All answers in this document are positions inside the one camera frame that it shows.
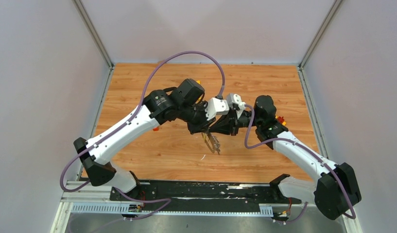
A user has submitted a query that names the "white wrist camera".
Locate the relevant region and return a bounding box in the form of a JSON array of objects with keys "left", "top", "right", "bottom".
[
  {"left": 226, "top": 93, "right": 246, "bottom": 118},
  {"left": 205, "top": 98, "right": 229, "bottom": 121}
]

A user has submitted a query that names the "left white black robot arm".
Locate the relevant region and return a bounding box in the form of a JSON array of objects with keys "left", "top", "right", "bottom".
[{"left": 73, "top": 79, "right": 211, "bottom": 200}]

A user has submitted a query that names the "green red toy brick vehicle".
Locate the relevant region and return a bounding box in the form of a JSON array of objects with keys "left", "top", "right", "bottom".
[{"left": 276, "top": 116, "right": 286, "bottom": 126}]

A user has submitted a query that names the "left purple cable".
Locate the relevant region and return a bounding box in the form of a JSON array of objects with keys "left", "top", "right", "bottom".
[{"left": 60, "top": 50, "right": 226, "bottom": 221}]

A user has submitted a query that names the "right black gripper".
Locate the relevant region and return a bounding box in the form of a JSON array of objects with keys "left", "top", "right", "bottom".
[{"left": 210, "top": 107, "right": 262, "bottom": 136}]

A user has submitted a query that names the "grey slotted cable duct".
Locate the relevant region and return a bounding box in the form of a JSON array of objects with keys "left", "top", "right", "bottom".
[{"left": 71, "top": 203, "right": 274, "bottom": 216}]

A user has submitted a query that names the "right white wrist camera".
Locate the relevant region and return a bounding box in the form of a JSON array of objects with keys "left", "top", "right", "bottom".
[{"left": 226, "top": 93, "right": 246, "bottom": 118}]

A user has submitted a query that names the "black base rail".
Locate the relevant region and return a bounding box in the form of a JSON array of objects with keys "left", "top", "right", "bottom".
[{"left": 127, "top": 180, "right": 301, "bottom": 213}]

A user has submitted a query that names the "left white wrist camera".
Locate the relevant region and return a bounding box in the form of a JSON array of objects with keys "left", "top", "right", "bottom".
[{"left": 205, "top": 98, "right": 229, "bottom": 121}]

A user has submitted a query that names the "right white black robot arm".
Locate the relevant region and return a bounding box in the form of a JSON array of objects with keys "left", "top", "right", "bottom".
[{"left": 205, "top": 94, "right": 362, "bottom": 220}]

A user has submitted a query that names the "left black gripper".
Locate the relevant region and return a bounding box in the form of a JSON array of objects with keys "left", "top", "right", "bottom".
[{"left": 179, "top": 101, "right": 217, "bottom": 135}]

